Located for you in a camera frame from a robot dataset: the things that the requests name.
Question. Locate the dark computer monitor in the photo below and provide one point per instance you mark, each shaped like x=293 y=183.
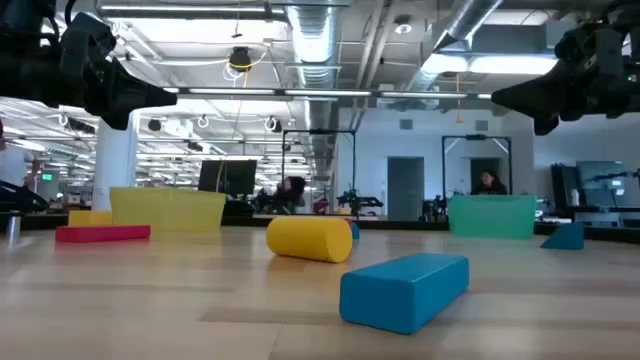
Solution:
x=600 y=175

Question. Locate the person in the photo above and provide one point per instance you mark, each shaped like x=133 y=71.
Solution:
x=489 y=184
x=292 y=194
x=12 y=165

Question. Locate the silver ceiling duct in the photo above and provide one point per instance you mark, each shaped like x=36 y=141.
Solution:
x=312 y=40

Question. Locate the small blue block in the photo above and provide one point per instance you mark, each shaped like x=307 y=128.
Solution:
x=355 y=231

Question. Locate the yellow translucent plastic bin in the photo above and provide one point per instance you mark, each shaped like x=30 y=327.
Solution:
x=167 y=210

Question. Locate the green translucent plastic bin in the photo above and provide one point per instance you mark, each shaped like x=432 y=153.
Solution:
x=492 y=216

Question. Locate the black overhead camera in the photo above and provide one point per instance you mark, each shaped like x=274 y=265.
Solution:
x=240 y=59

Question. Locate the blue rectangular block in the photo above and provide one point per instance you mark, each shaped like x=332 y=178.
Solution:
x=400 y=295

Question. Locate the black aluminium table frame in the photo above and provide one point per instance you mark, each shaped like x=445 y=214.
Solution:
x=400 y=225

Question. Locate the yellow cylinder block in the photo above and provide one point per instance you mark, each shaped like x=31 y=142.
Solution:
x=310 y=239

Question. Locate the white bottle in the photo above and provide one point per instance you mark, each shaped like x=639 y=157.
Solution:
x=575 y=198

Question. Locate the black monitor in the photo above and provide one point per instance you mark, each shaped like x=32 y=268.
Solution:
x=227 y=176

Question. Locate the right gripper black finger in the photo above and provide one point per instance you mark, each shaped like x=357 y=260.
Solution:
x=546 y=126
x=535 y=95

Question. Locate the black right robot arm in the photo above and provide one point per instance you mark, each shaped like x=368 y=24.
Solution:
x=627 y=12

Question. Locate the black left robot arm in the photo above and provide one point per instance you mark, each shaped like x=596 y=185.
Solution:
x=25 y=70

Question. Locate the long red block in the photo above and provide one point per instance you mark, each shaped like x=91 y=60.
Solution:
x=102 y=233

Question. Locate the white column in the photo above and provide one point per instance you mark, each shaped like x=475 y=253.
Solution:
x=115 y=165

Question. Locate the blue wedge block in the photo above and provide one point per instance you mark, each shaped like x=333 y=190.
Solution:
x=567 y=240

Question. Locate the black metal rig frame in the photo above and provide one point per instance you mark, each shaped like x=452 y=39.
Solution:
x=443 y=165

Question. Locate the black curved bar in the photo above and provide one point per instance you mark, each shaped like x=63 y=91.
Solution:
x=22 y=200

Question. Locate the grey wall vent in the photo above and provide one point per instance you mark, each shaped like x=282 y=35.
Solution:
x=481 y=125
x=406 y=124

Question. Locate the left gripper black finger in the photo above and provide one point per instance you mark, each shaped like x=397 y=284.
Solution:
x=140 y=95
x=116 y=120

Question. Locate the black background robot arm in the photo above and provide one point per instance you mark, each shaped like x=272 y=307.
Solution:
x=362 y=202

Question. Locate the small yellow cube block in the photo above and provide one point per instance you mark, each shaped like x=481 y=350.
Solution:
x=90 y=218

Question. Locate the grey door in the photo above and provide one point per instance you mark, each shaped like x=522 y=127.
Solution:
x=405 y=187
x=479 y=167

